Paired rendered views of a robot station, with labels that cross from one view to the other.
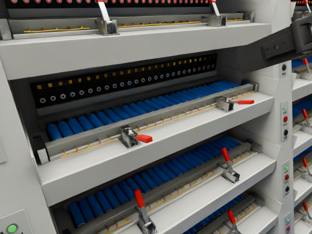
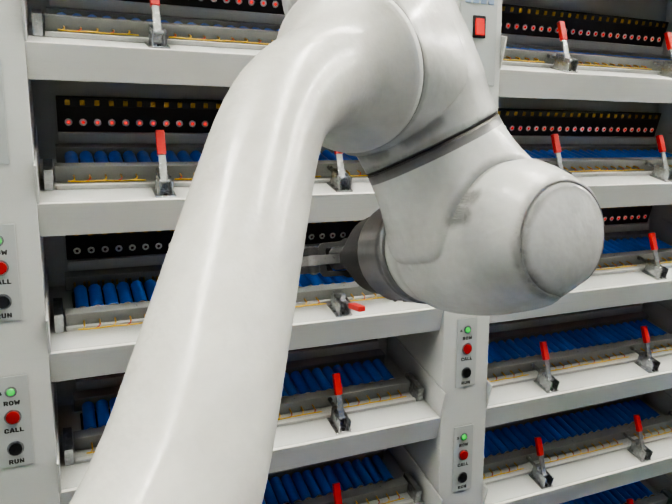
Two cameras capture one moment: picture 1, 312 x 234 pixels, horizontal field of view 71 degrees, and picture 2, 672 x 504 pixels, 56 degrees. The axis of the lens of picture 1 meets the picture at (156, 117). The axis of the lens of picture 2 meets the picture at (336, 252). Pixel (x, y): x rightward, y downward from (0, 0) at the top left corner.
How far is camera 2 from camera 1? 0.55 m
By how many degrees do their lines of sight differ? 8
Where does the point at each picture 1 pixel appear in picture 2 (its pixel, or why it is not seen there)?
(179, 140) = not seen: hidden behind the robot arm
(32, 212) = (33, 381)
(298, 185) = (514, 486)
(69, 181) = (81, 358)
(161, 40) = not seen: hidden behind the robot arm
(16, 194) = (23, 357)
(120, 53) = (172, 218)
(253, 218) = not seen: outside the picture
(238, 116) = (359, 327)
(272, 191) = (433, 476)
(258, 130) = (425, 360)
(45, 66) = (80, 226)
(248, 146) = (401, 385)
